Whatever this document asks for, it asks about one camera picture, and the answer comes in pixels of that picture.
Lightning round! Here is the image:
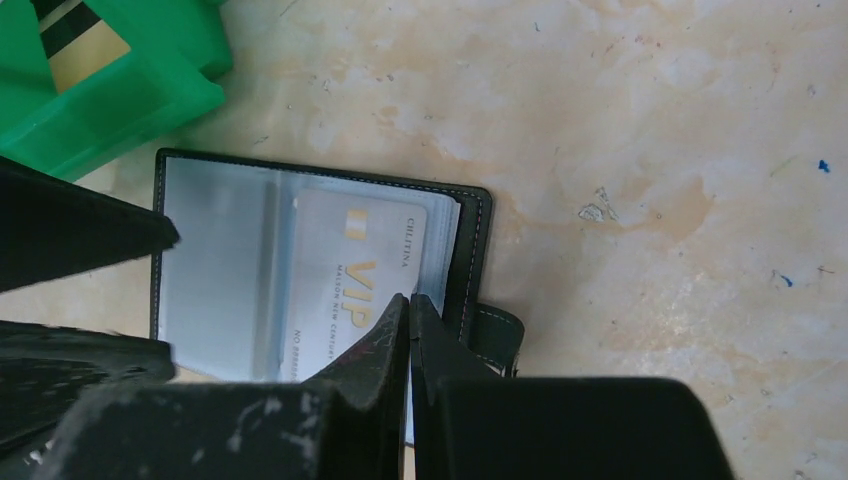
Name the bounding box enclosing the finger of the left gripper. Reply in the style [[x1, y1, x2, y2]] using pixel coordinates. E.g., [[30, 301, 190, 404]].
[[1, 321, 175, 457], [1, 157, 179, 292]]

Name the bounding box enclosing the gold card in bin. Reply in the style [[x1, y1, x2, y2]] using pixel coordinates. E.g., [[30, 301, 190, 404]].
[[32, 0, 130, 93]]

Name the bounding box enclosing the white gold VIP card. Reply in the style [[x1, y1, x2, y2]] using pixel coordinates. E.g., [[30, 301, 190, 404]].
[[279, 189, 427, 382]]

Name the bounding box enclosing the green plastic bin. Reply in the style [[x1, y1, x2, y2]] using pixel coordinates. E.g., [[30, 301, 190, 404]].
[[1, 1, 233, 181]]

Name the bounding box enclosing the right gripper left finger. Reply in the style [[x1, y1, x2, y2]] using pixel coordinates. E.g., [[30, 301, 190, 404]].
[[303, 294, 410, 479]]

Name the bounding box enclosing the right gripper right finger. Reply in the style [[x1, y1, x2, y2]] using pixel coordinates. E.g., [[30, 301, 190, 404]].
[[409, 294, 500, 479]]

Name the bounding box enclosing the black card holder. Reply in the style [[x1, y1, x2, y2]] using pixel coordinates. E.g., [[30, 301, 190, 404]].
[[150, 149, 523, 382]]

